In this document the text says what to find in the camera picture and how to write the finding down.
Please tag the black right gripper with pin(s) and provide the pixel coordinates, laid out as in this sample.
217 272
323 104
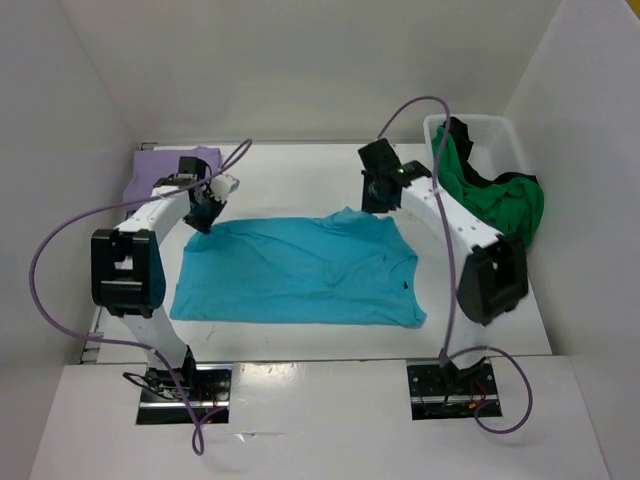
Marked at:
369 205

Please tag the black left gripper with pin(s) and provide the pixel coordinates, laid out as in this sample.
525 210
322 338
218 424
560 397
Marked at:
203 226

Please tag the purple t shirt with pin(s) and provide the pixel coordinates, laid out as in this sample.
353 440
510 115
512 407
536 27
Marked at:
151 165

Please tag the cyan t shirt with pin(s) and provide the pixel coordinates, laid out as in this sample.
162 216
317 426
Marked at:
348 268

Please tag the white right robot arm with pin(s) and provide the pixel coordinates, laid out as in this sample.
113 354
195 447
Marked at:
487 269

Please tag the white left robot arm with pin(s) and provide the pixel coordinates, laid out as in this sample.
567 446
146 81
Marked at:
127 274

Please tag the black t shirt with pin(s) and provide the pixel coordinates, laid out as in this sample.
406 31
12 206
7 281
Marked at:
460 135

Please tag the white plastic laundry basket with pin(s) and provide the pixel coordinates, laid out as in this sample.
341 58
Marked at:
494 151

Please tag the green t shirt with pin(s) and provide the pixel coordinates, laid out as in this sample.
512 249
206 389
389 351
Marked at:
514 208

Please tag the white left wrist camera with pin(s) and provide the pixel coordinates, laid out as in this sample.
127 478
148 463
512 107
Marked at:
222 186

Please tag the aluminium table edge rail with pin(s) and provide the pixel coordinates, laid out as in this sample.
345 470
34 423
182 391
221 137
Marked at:
244 341

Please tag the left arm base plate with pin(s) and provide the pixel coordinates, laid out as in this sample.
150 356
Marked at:
161 404

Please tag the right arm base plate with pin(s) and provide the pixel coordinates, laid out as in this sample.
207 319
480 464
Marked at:
450 393

